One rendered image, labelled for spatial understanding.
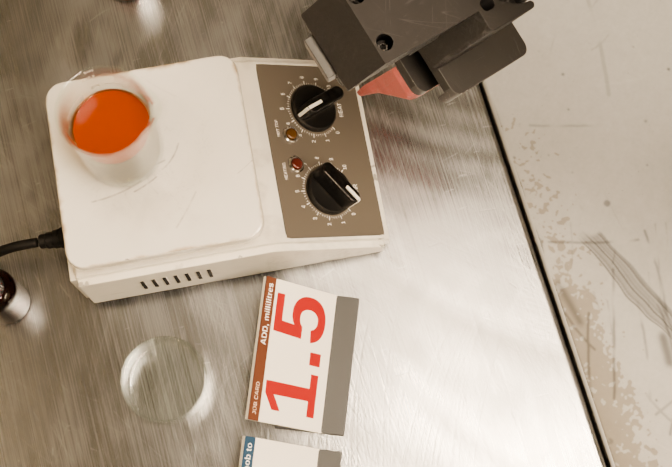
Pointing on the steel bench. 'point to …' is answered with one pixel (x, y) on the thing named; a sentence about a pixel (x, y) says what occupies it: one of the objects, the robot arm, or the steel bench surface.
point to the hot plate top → (168, 176)
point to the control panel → (317, 155)
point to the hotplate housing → (141, 278)
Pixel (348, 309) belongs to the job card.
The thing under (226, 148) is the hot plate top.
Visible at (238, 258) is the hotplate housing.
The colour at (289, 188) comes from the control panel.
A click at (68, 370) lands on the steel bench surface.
